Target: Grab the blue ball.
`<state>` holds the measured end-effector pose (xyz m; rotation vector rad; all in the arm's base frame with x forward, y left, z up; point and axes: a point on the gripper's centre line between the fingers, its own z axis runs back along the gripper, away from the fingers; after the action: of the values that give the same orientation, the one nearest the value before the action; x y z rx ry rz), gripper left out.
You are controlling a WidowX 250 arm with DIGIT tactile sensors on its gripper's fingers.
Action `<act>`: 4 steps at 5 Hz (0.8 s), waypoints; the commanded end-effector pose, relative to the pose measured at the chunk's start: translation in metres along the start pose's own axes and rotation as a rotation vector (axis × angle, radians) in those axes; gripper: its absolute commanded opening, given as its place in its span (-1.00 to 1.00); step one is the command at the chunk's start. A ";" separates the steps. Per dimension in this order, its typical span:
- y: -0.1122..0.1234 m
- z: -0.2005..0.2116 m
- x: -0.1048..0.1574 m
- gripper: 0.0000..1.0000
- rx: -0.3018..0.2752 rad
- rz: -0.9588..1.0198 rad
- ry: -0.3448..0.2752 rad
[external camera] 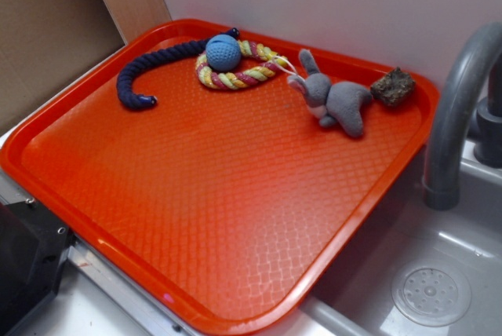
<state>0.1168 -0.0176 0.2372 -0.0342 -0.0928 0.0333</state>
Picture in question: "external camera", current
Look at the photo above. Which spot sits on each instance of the blue textured ball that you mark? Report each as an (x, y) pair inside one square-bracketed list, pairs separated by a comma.
[(223, 53)]

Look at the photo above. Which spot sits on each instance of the yellow pink rope toy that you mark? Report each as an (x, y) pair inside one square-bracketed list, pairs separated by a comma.
[(270, 63)]

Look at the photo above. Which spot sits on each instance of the navy blue rope toy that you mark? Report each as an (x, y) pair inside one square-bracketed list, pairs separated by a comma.
[(147, 61)]

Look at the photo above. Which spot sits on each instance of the brown rough sponge block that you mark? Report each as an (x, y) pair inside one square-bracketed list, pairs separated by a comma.
[(393, 88)]

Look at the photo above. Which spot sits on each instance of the black box at left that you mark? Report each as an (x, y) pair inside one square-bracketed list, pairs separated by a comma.
[(34, 249)]

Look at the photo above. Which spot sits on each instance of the grey plush bunny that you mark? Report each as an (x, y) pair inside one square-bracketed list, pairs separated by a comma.
[(331, 104)]

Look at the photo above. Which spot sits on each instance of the round sink drain strainer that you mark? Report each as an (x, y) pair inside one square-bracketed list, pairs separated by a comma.
[(431, 293)]

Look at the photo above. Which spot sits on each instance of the grey faucet spout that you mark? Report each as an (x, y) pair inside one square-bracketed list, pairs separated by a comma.
[(466, 85)]

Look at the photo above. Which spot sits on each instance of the orange plastic tray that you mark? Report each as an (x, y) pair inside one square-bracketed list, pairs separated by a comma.
[(226, 206)]

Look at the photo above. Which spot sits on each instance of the dark grey faucet handle base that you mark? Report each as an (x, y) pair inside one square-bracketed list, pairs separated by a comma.
[(488, 116)]

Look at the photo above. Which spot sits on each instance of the brown cardboard panel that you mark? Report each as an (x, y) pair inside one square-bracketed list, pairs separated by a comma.
[(47, 44)]

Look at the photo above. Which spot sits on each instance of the grey sink basin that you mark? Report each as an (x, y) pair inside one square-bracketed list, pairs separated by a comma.
[(353, 297)]

